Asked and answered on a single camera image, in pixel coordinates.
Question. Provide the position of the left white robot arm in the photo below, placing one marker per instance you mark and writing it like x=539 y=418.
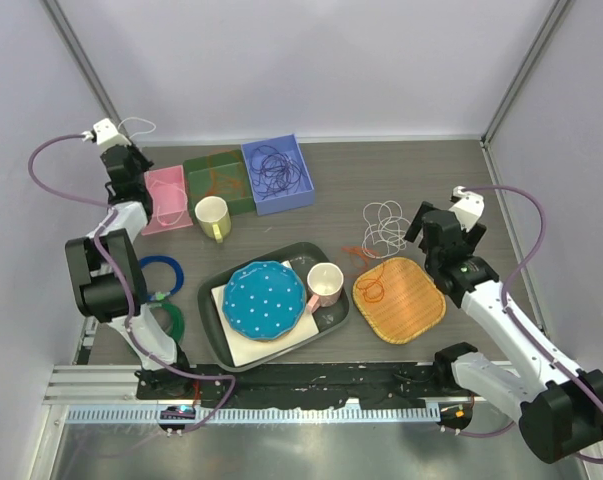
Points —
x=107 y=279

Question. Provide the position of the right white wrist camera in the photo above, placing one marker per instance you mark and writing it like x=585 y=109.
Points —
x=467 y=206

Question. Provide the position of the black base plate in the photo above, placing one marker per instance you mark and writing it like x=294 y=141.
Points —
x=308 y=386

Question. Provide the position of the slotted cable duct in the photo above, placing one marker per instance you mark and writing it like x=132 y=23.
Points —
x=182 y=415

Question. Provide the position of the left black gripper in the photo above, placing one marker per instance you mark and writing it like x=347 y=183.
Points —
x=135 y=152

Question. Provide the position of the pink plastic box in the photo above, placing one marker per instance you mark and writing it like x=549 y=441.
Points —
x=170 y=200

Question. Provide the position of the white paper napkin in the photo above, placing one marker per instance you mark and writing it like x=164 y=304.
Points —
x=262 y=311

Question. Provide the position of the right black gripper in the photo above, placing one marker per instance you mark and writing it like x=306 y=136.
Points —
x=473 y=237

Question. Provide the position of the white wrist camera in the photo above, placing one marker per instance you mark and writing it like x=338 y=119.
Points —
x=105 y=134
x=467 y=206

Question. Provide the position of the pink mug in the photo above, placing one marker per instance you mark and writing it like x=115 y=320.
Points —
x=325 y=282

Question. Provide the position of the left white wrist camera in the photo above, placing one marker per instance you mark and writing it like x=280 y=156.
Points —
x=105 y=134

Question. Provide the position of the yellow mug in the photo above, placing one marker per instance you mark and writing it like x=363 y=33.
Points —
x=213 y=217

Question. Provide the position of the blue plastic box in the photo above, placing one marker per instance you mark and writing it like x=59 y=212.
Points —
x=278 y=175

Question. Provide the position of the orange woven basket tray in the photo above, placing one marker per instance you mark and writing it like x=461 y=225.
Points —
x=398 y=300

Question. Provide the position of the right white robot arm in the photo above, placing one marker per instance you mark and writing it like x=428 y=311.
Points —
x=556 y=405

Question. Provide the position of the green plastic box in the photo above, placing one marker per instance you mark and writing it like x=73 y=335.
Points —
x=222 y=174

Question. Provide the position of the blue polka dot plate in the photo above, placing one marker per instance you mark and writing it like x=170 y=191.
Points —
x=263 y=300

